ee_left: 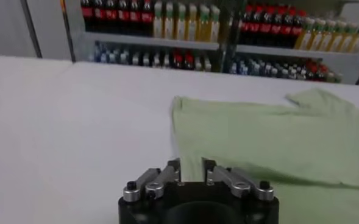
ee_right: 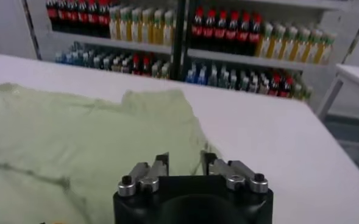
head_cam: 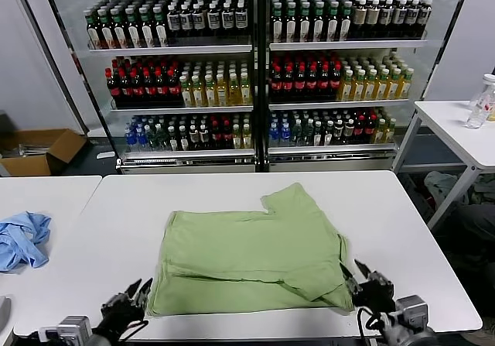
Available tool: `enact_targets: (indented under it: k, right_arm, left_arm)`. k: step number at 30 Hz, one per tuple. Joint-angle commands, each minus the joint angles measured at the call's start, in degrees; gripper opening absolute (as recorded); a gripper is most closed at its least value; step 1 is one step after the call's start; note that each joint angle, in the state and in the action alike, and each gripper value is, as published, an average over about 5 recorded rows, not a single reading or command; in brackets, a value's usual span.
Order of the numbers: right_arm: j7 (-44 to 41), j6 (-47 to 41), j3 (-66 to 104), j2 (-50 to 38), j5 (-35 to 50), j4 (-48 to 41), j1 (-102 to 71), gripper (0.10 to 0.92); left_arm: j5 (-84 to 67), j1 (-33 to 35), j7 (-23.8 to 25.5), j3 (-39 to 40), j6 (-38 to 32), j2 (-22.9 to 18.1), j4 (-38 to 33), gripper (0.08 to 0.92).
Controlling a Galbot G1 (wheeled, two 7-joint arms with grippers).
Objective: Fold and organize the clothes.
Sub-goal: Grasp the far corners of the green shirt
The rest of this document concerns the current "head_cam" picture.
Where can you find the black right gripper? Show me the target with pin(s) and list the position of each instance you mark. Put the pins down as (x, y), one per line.
(375, 293)

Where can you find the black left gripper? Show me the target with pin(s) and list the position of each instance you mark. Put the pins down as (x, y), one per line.
(121, 309)

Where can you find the light green t-shirt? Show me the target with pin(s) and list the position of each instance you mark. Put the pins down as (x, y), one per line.
(247, 245)

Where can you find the seated person dark clothes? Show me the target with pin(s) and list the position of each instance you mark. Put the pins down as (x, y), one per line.
(475, 230)

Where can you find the crumpled grey-green garment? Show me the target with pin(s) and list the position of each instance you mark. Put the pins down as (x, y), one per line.
(483, 191)
(442, 189)

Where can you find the crumpled light blue shirt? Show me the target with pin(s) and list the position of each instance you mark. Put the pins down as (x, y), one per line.
(23, 237)

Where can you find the small white flat object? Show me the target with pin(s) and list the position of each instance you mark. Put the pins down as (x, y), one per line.
(105, 155)

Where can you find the small dark drink bottle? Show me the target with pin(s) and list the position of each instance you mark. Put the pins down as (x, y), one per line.
(203, 138)
(338, 132)
(193, 138)
(183, 139)
(317, 133)
(327, 133)
(349, 131)
(172, 139)

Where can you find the small yellow drink bottle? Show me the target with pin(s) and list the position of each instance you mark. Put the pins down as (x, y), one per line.
(380, 131)
(390, 129)
(246, 138)
(236, 138)

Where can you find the small red cap cola bottle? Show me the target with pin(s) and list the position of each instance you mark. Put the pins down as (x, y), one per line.
(215, 136)
(359, 129)
(370, 128)
(226, 136)

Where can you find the small green tinted bottle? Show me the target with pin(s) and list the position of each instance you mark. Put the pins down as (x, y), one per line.
(296, 133)
(307, 133)
(152, 138)
(161, 138)

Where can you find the small blue drink bottle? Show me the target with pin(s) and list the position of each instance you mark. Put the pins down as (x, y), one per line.
(285, 133)
(140, 137)
(273, 133)
(128, 138)

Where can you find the open cardboard box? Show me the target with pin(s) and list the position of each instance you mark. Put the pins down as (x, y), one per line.
(35, 164)

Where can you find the bundle of metal rods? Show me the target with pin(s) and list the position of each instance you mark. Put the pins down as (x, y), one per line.
(27, 150)

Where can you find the white side table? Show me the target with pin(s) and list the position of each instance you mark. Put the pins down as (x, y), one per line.
(444, 117)

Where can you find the yellow drink bottle white cap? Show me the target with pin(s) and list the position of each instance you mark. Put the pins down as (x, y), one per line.
(197, 94)
(371, 87)
(347, 88)
(233, 93)
(185, 94)
(394, 86)
(209, 93)
(244, 92)
(405, 86)
(221, 93)
(382, 87)
(359, 88)

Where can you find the clear bottle red label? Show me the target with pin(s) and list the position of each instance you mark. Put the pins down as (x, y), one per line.
(478, 110)

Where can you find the clear bottle yellow label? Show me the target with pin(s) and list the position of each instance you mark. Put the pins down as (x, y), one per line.
(491, 112)

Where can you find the green cap dark tea bottle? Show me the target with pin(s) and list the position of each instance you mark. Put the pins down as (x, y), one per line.
(345, 24)
(161, 30)
(119, 31)
(318, 25)
(147, 30)
(304, 25)
(92, 32)
(291, 26)
(105, 32)
(277, 26)
(133, 31)
(332, 25)

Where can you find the white cap beige label bottle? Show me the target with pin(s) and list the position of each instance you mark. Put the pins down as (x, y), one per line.
(359, 16)
(373, 16)

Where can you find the white cap blue label bottle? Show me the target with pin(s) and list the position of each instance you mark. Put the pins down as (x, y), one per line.
(400, 15)
(424, 14)
(213, 18)
(173, 20)
(241, 17)
(227, 18)
(412, 15)
(186, 19)
(386, 16)
(199, 19)

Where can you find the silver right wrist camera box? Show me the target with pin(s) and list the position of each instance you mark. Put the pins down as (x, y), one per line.
(412, 311)

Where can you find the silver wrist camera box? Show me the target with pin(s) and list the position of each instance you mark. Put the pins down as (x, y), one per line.
(412, 311)
(75, 326)

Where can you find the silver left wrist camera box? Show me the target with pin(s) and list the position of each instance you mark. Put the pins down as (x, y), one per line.
(75, 326)

